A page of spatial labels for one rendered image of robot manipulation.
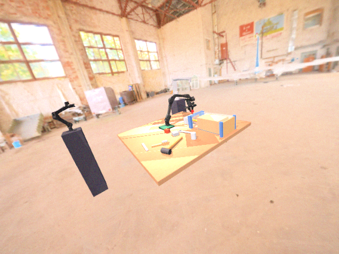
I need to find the mallet with grey head and wooden handle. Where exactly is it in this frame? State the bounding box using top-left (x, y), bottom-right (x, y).
top-left (160, 136), bottom-right (183, 155)

